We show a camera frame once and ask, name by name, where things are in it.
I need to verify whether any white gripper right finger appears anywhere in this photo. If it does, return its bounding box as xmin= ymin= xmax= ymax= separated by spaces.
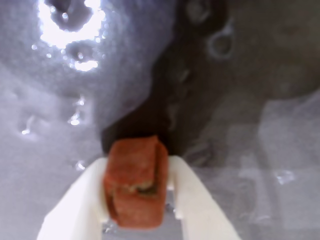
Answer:
xmin=167 ymin=155 xmax=242 ymax=240

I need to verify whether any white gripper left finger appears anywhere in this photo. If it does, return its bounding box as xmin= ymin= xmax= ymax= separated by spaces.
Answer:
xmin=36 ymin=157 xmax=111 ymax=240

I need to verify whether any red cube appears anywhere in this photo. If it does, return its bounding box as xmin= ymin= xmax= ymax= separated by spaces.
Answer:
xmin=102 ymin=134 xmax=170 ymax=230

